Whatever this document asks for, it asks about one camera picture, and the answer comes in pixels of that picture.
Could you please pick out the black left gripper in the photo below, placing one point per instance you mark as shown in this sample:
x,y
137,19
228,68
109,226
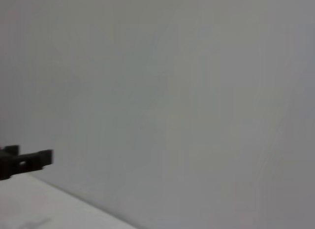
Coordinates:
x,y
4,168

